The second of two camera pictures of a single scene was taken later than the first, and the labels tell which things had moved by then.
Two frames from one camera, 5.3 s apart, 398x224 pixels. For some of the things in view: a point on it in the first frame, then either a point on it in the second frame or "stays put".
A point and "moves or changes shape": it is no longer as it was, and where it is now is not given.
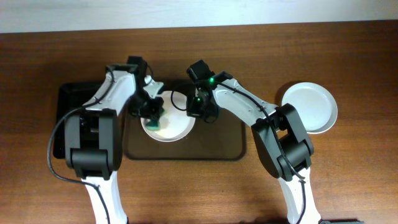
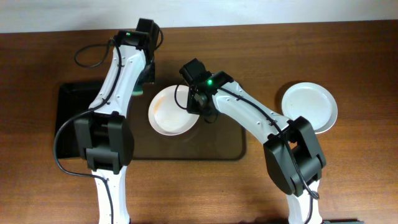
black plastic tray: (69, 96) stays put
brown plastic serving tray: (224, 139) stays put
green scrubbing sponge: (153, 124) moves or changes shape
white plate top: (175, 123) moves or changes shape
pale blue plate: (314, 104) stays put
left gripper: (154, 112) to (150, 76)
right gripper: (193, 111) stays put
